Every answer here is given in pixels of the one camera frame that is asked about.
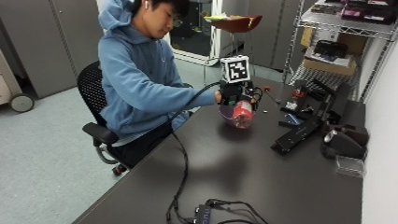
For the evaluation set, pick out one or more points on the red plastic bottle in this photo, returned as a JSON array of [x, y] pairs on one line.
[[243, 114]]

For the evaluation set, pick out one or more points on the white marker cube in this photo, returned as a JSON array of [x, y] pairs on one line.
[[235, 69]]

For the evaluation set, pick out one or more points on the small red-topped screwdriver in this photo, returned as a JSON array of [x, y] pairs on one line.
[[271, 94]]

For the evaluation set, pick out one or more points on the black metal stand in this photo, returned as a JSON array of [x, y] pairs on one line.
[[300, 130]]

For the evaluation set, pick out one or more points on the person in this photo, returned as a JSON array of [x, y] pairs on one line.
[[141, 74]]

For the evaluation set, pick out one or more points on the brown stool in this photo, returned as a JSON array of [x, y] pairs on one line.
[[237, 23]]

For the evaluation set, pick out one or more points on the cardboard box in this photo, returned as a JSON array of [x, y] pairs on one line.
[[329, 66]]

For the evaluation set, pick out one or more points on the black bag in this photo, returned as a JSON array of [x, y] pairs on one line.
[[330, 49]]

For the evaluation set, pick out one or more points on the black computer mouse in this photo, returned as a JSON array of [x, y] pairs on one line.
[[342, 144]]

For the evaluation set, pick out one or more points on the dark brown case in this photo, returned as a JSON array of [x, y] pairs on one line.
[[353, 133]]

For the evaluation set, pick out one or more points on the black office chair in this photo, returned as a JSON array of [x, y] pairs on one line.
[[96, 102]]

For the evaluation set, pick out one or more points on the clear plastic box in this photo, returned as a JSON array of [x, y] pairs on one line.
[[350, 166]]

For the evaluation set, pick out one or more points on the black usb hub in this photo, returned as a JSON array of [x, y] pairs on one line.
[[204, 214]]

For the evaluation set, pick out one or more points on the grey cabinet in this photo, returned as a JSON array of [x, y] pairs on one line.
[[50, 40]]

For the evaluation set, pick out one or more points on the grey wheeled cart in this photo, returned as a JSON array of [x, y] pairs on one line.
[[12, 90]]

